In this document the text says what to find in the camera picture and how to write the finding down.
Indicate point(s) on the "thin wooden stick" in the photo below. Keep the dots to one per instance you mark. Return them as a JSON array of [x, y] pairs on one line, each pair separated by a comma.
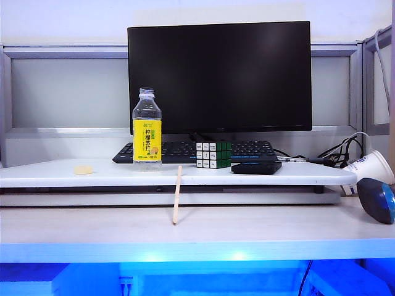
[[177, 194]]

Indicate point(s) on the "clear bottle with yellow label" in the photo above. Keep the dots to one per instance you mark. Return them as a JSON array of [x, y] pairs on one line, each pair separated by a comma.
[[147, 138]]

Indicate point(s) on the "Rubik's cube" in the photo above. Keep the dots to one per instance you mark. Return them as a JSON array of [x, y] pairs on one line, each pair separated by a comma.
[[216, 154]]

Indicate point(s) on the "black computer keyboard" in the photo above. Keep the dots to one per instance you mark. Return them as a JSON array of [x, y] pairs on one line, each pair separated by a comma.
[[176, 151]]

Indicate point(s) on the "small black box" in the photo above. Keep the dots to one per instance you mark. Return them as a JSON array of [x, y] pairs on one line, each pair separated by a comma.
[[256, 168]]

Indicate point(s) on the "black computer monitor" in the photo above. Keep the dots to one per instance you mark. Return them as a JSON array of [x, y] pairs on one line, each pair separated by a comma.
[[216, 77]]

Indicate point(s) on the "white desk riser platform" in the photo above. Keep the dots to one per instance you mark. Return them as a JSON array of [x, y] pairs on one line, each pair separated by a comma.
[[92, 182]]

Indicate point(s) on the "small yellow eraser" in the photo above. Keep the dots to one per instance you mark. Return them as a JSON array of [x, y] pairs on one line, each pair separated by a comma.
[[83, 170]]

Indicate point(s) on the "grey office partition panel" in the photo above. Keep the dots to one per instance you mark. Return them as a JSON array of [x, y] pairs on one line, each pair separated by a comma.
[[61, 92]]

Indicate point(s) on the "white paper cup blue logo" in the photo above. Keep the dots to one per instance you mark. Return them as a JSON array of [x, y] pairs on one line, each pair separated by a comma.
[[373, 166]]

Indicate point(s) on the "black and blue computer mouse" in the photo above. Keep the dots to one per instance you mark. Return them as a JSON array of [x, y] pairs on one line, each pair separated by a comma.
[[370, 200]]

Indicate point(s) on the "side partition panel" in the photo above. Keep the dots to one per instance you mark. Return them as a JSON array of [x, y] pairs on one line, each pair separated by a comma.
[[381, 123]]

